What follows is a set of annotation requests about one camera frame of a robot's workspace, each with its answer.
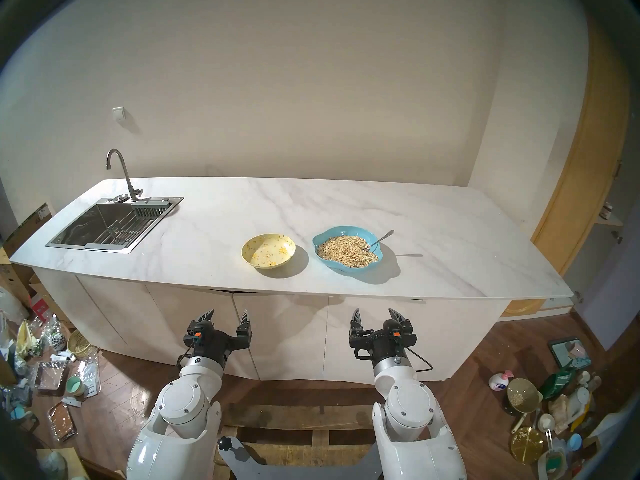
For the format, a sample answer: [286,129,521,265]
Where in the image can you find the white plastic bag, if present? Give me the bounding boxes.
[0,286,29,325]

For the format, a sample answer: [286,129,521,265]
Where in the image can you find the wooden pallet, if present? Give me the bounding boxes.
[215,403,382,480]

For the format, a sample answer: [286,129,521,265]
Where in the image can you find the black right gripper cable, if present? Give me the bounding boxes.
[404,346,434,373]

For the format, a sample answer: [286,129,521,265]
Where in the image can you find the gold round plate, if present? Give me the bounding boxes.
[510,426,546,465]

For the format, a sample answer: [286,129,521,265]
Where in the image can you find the wicker basket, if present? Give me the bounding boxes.
[67,329,97,360]

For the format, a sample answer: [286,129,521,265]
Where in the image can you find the metal sink rack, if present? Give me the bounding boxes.
[86,218,156,248]

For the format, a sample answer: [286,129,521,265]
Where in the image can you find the curved steel faucet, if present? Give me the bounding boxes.
[105,149,144,203]

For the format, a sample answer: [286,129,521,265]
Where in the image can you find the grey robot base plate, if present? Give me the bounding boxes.
[217,436,386,480]

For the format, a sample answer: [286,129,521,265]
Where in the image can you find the printed clear plastic bag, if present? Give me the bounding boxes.
[75,353,102,396]

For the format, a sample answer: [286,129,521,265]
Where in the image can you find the metal spoon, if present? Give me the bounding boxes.
[367,229,396,253]

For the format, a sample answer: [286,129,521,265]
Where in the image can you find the white counter cabinet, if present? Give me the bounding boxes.
[31,265,512,386]

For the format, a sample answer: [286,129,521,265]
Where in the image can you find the clear plastic tray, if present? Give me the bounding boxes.
[33,360,69,392]

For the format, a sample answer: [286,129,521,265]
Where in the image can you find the yellow bag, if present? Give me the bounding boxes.
[15,320,39,359]

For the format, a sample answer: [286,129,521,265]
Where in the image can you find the stainless steel sink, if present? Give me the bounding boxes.
[45,196,185,254]

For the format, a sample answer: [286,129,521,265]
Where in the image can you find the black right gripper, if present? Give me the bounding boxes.
[350,308,417,367]

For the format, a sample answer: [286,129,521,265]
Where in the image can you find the yellow speckled bowl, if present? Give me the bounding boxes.
[241,233,297,270]

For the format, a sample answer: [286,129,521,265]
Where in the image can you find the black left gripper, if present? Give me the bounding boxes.
[183,309,252,371]

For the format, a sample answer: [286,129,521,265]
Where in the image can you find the plastic tray brown contents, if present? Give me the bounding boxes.
[47,401,78,443]

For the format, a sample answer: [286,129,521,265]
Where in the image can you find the green bag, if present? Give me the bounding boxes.
[539,368,576,401]

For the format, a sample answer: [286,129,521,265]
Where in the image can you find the open cardboard box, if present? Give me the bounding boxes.
[36,446,92,480]

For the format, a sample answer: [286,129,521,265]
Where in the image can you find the wooden door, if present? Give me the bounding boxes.
[501,19,632,317]

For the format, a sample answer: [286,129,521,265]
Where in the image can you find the brown cardboard box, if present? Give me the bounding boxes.
[0,202,55,305]

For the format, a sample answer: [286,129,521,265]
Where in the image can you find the red box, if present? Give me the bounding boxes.
[30,293,52,321]

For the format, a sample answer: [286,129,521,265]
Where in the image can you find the large cereal heap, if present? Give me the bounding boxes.
[317,236,379,269]

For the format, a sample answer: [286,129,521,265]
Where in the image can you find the beige strainer ladle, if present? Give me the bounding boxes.
[507,378,544,435]

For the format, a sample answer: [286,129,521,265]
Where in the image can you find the grey sink strainer basket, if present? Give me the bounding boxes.
[131,199,171,218]

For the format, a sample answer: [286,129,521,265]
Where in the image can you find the blue flower-shaped bowl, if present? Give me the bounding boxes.
[312,226,384,273]

